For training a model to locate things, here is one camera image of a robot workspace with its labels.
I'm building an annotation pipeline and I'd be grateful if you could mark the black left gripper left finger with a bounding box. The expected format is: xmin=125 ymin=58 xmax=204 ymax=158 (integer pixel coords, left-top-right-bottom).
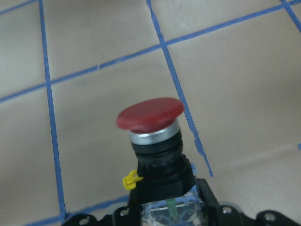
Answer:
xmin=62 ymin=189 xmax=141 ymax=226

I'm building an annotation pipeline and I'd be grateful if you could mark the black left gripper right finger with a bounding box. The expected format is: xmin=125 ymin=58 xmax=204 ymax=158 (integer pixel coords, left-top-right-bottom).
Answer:
xmin=195 ymin=178 xmax=300 ymax=226

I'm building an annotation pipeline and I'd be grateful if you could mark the red emergency push button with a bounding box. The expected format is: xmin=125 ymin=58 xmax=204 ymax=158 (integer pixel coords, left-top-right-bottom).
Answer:
xmin=116 ymin=97 xmax=206 ymax=226

